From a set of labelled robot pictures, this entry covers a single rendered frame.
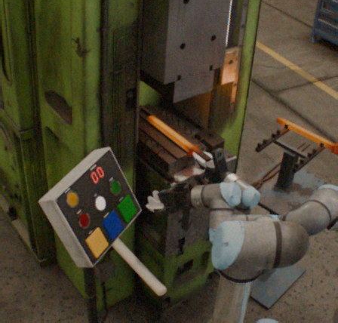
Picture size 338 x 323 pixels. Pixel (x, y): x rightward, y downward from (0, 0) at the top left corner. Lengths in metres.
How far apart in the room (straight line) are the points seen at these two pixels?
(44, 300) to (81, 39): 1.58
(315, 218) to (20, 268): 1.87
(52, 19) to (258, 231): 1.31
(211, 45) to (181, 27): 0.19
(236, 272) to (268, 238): 0.11
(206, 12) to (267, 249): 1.01
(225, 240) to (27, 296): 1.90
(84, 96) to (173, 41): 0.39
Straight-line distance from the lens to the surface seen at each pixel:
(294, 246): 1.21
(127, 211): 1.88
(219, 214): 1.59
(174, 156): 2.18
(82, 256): 1.74
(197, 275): 2.80
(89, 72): 1.87
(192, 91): 2.03
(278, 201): 2.52
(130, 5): 1.87
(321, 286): 3.11
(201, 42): 1.95
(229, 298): 1.32
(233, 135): 2.62
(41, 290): 2.94
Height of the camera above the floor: 2.28
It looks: 36 degrees down
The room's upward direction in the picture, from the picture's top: 4 degrees clockwise
